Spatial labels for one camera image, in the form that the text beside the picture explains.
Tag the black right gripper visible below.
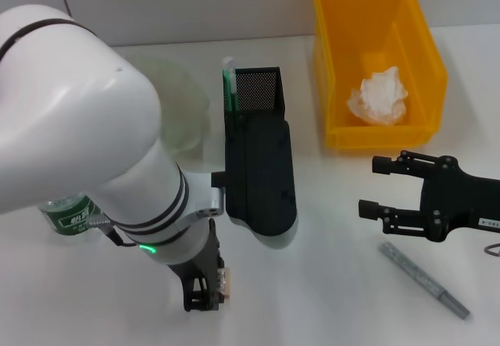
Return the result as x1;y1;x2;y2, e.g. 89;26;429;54
358;149;500;244

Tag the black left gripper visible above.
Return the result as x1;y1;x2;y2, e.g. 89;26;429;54
166;218;230;313

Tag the beige eraser with barcode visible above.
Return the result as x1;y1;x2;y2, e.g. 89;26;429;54
218;266;232;304

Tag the white paper ball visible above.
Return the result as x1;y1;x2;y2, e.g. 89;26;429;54
346;66;410;127

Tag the grey glitter pen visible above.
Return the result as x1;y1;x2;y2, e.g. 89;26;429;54
377;241;471;319

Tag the clear green-label water bottle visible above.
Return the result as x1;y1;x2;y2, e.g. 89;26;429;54
37;192;105;246

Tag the black mesh pen holder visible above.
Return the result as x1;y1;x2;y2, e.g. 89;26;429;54
223;66;288;128

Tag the translucent glass fruit plate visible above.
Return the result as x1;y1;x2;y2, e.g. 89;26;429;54
128;55;213;160

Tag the yellow plastic bin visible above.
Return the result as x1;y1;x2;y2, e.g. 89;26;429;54
311;0;448;150

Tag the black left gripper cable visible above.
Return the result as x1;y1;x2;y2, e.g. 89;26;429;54
103;224;137;248

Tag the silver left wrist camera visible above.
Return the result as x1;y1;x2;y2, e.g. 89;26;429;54
210;117;299;251

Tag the silver left arm cable connector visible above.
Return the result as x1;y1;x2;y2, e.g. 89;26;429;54
87;212;113;229

